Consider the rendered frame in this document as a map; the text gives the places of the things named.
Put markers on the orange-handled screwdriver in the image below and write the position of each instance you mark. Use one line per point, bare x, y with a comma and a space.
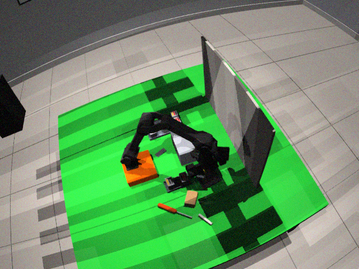
171, 209

